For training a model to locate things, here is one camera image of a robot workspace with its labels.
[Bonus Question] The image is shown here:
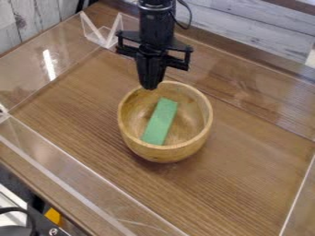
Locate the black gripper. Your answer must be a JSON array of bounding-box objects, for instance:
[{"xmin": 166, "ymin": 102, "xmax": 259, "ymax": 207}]
[{"xmin": 116, "ymin": 30, "xmax": 194, "ymax": 89}]

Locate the green rectangular block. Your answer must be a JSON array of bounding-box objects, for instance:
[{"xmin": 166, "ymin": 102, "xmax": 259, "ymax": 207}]
[{"xmin": 142, "ymin": 98, "xmax": 179, "ymax": 146}]

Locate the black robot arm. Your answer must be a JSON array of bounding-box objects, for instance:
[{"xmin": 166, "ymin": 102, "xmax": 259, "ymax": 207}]
[{"xmin": 116, "ymin": 0, "xmax": 194, "ymax": 90}]

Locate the brown wooden bowl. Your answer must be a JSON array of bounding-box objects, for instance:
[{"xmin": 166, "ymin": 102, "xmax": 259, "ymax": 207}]
[{"xmin": 118, "ymin": 81, "xmax": 212, "ymax": 163}]

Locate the yellow tag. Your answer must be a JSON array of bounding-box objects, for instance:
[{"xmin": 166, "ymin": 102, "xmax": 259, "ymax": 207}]
[{"xmin": 44, "ymin": 207, "xmax": 62, "ymax": 226}]

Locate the clear acrylic corner bracket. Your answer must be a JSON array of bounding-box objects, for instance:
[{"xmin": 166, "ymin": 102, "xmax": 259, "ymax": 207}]
[{"xmin": 79, "ymin": 12, "xmax": 123, "ymax": 49}]

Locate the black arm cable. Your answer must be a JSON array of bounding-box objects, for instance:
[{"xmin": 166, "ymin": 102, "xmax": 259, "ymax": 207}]
[{"xmin": 170, "ymin": 0, "xmax": 195, "ymax": 31}]

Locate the clear acrylic tray wall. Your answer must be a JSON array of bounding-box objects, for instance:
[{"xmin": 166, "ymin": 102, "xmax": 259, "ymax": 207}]
[{"xmin": 0, "ymin": 112, "xmax": 188, "ymax": 236}]

